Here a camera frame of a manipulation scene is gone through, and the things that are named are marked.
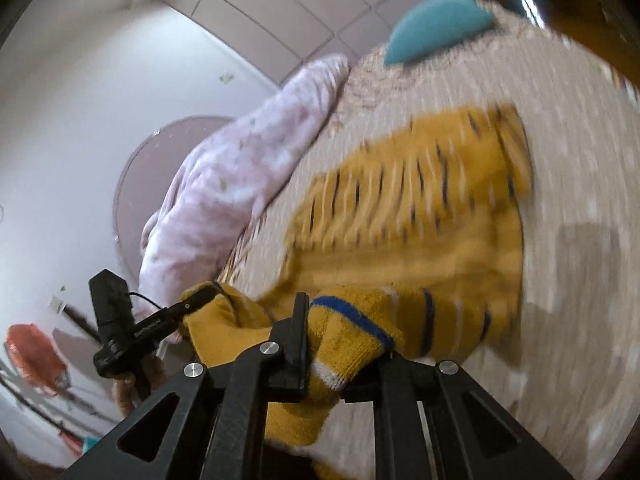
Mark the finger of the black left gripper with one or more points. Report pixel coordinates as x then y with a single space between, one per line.
194 301

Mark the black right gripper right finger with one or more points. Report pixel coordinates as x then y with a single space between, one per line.
437 422

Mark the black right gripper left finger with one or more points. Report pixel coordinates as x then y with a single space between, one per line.
210 423

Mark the yellow striped knit sweater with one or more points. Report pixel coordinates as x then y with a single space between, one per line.
413 244

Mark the person's left hand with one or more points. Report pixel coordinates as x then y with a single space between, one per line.
127 390

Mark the pink floral duvet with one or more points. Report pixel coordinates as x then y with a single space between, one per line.
225 183

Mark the red hanging bag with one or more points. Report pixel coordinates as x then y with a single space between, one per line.
33 354

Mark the beige dotted quilted bedspread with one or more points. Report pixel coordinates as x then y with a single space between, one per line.
570 372

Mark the teal pillow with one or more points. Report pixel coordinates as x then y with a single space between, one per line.
435 25

